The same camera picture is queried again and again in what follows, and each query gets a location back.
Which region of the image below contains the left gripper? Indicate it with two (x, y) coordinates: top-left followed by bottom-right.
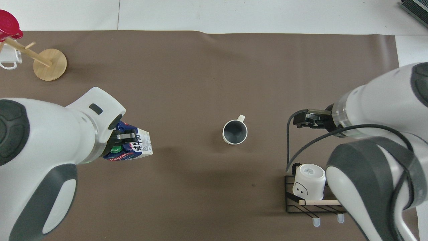
(106, 130), (136, 152)

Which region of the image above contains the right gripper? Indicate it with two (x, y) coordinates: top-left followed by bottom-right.
(293, 104), (337, 132)

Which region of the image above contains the blue and white milk carton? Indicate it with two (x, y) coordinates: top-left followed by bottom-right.
(103, 120), (153, 161)

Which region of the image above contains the white cup with dark inside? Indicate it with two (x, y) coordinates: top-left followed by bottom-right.
(222, 114), (248, 145)

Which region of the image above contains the red cup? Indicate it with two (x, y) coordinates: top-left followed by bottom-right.
(0, 9), (23, 42)

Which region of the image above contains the white mug with face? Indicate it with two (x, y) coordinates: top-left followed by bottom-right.
(292, 163), (326, 201)

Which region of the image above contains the wooden mug tree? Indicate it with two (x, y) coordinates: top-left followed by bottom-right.
(0, 37), (67, 81)

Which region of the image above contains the clear glass mug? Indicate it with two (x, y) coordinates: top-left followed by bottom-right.
(0, 50), (22, 70)

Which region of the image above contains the grey ribbed device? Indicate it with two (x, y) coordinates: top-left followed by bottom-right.
(401, 0), (428, 24)

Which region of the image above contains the black wire rack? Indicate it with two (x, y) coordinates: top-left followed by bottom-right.
(285, 163), (347, 214)

